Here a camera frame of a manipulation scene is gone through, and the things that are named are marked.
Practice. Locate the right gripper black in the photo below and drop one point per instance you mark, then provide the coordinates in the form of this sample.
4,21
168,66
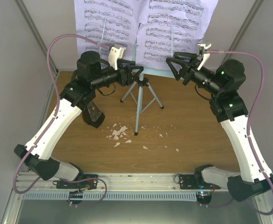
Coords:
190,66

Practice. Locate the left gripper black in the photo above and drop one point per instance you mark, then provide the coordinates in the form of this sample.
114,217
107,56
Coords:
128,79

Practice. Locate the light blue music stand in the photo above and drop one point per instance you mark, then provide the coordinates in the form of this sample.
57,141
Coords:
139,100

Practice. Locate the sheet music page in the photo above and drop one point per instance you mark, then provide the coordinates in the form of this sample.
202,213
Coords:
168,26

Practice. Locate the sheet music pages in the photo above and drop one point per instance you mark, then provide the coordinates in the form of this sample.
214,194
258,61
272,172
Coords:
109,22

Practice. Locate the clear plastic metronome cover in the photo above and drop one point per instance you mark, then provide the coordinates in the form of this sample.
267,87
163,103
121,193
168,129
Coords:
94,111

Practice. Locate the black metronome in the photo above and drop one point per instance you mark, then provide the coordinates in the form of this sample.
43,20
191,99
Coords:
87,119

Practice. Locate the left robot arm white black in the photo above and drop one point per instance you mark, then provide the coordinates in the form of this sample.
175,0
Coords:
92,73

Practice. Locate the white paint patch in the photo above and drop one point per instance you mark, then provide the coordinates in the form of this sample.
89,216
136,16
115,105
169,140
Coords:
119,135

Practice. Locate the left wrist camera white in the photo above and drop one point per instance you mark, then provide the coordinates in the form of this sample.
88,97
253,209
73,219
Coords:
116,54

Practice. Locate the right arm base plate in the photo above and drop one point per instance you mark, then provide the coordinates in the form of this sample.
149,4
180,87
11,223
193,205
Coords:
188,182

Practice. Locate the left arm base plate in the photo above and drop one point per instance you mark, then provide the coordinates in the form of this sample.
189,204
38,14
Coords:
91,183

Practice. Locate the grey slotted cable duct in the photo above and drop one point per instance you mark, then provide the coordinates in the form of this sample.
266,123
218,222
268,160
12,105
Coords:
112,196

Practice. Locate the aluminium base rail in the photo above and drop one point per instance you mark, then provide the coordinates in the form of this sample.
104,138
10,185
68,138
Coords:
144,182

